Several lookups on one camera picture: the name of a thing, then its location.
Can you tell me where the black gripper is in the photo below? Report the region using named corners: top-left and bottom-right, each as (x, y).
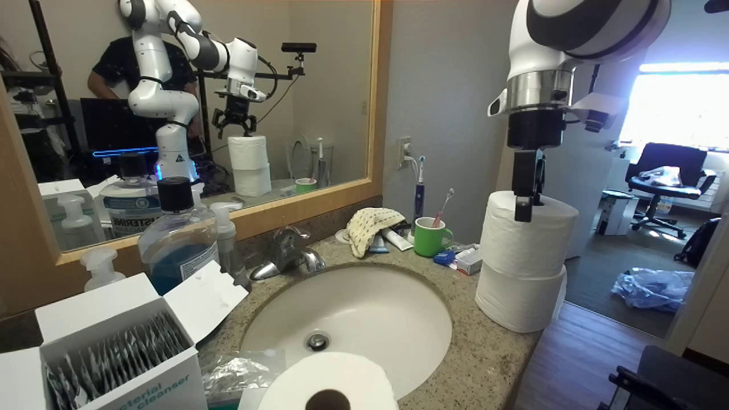
top-left (505, 107), bottom-right (569, 225)

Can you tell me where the white toilet paper roll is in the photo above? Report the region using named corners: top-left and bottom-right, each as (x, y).
top-left (474, 260), bottom-right (569, 334)
top-left (255, 348), bottom-right (400, 410)
top-left (476, 189), bottom-right (582, 280)

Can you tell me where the pink manual toothbrush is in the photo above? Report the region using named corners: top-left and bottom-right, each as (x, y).
top-left (432, 187), bottom-right (456, 225)

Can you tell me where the white storage container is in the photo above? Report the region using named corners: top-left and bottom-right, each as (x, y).
top-left (594, 189), bottom-right (637, 236)

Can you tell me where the small white cardboard box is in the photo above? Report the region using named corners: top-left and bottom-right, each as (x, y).
top-left (451, 244), bottom-right (486, 276)

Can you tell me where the electric toothbrush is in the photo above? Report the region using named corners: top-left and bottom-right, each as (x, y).
top-left (410, 154), bottom-right (428, 224)

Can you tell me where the small blue packet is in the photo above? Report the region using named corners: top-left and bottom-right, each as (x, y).
top-left (430, 249), bottom-right (460, 268)

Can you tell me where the green ceramic mug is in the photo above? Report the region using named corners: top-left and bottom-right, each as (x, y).
top-left (413, 213), bottom-right (456, 260)

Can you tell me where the black office chair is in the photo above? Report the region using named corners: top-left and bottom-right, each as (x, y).
top-left (624, 140), bottom-right (719, 242)

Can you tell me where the white toothpaste tube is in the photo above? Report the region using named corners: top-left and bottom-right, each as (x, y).
top-left (379, 225), bottom-right (416, 253)

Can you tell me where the blue plastic bag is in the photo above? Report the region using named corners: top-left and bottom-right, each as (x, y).
top-left (610, 263), bottom-right (698, 315)

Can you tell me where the bright window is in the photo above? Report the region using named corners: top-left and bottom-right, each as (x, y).
top-left (618, 58), bottom-right (729, 154)

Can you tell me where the cream patterned washcloth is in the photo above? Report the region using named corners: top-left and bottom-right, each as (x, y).
top-left (336, 205), bottom-right (407, 260)

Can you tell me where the black bag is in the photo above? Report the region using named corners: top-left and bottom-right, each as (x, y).
top-left (673, 213), bottom-right (723, 268)

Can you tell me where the white oval sink basin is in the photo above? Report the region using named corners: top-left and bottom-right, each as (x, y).
top-left (239, 261), bottom-right (456, 401)

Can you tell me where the chrome sink faucet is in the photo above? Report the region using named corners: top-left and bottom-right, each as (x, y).
top-left (246, 225), bottom-right (326, 285)

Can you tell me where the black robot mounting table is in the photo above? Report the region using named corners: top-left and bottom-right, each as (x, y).
top-left (594, 344), bottom-right (729, 410)

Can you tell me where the small clear soap pump bottle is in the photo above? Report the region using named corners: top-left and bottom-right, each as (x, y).
top-left (208, 201), bottom-right (246, 280)

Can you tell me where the clear bag with small box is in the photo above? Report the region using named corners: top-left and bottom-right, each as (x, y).
top-left (200, 348), bottom-right (276, 410)

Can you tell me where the open white box with packets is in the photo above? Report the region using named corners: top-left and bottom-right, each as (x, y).
top-left (0, 260), bottom-right (251, 410)

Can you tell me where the clear pump dispenser bottle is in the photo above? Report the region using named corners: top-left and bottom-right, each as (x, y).
top-left (78, 249), bottom-right (128, 293)

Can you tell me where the white wall outlet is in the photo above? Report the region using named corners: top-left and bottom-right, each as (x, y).
top-left (397, 136), bottom-right (419, 171)

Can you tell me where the wood framed wall mirror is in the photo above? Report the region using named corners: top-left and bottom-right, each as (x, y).
top-left (0, 0), bottom-right (394, 321)

